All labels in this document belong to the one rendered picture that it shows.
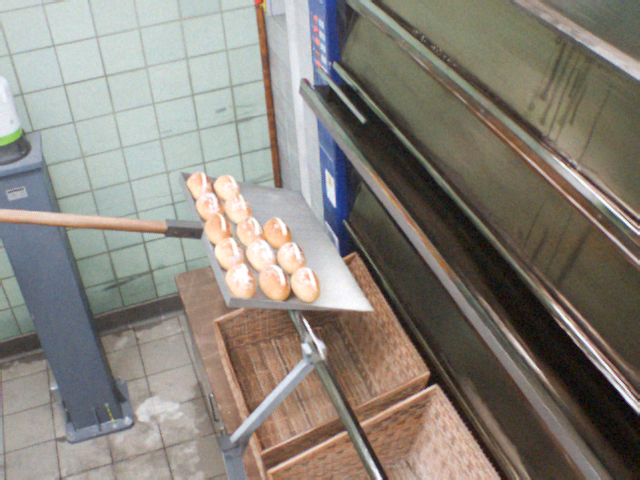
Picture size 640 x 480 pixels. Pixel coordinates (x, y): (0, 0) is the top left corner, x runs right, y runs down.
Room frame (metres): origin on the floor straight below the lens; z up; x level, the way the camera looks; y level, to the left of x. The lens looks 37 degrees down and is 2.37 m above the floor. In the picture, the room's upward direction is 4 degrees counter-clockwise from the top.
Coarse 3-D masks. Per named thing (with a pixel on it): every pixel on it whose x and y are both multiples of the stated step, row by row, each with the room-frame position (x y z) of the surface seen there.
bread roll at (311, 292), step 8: (296, 272) 1.43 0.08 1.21; (304, 272) 1.42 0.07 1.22; (312, 272) 1.42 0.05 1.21; (296, 280) 1.40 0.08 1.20; (304, 280) 1.39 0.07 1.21; (312, 280) 1.39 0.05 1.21; (296, 288) 1.39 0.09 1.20; (304, 288) 1.38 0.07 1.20; (312, 288) 1.38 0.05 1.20; (320, 288) 1.39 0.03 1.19; (304, 296) 1.37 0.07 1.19; (312, 296) 1.37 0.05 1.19
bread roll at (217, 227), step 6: (216, 216) 1.58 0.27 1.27; (222, 216) 1.58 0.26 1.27; (210, 222) 1.57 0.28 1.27; (216, 222) 1.56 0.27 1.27; (222, 222) 1.56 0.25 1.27; (228, 222) 1.57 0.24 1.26; (210, 228) 1.55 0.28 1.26; (216, 228) 1.54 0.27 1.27; (222, 228) 1.54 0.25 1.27; (228, 228) 1.55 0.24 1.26; (210, 234) 1.54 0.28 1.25; (216, 234) 1.53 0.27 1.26; (222, 234) 1.53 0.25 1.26; (228, 234) 1.54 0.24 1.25; (210, 240) 1.53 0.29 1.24; (216, 240) 1.52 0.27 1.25
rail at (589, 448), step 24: (312, 96) 1.85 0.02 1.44; (336, 120) 1.70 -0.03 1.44; (360, 144) 1.59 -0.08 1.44; (384, 192) 1.41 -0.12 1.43; (408, 216) 1.29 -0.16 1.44; (432, 240) 1.21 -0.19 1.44; (480, 312) 1.01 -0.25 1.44; (504, 336) 0.94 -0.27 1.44; (528, 360) 0.88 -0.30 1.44; (552, 408) 0.78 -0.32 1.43; (576, 432) 0.72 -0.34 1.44; (600, 456) 0.68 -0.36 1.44
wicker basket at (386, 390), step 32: (352, 256) 1.93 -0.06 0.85; (224, 320) 1.81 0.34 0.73; (256, 320) 1.84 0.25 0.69; (288, 320) 1.87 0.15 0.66; (320, 320) 1.90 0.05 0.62; (352, 320) 1.84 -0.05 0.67; (384, 320) 1.67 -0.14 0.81; (224, 352) 1.67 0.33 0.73; (256, 352) 1.80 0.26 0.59; (288, 352) 1.79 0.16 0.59; (352, 352) 1.77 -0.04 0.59; (384, 352) 1.62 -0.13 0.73; (416, 352) 1.49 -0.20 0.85; (256, 384) 1.66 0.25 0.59; (320, 384) 1.65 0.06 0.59; (352, 384) 1.64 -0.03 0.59; (384, 384) 1.57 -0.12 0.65; (416, 384) 1.41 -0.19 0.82; (288, 416) 1.53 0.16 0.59; (320, 416) 1.53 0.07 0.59; (256, 448) 1.32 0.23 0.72; (288, 448) 1.31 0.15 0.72
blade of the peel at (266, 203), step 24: (240, 192) 1.83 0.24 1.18; (264, 192) 1.86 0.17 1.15; (288, 192) 1.89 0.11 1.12; (192, 216) 1.64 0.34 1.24; (264, 216) 1.72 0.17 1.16; (288, 216) 1.75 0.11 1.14; (312, 216) 1.78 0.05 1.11; (312, 240) 1.65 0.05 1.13; (216, 264) 1.42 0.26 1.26; (312, 264) 1.54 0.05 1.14; (336, 264) 1.56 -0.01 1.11; (336, 288) 1.45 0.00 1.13
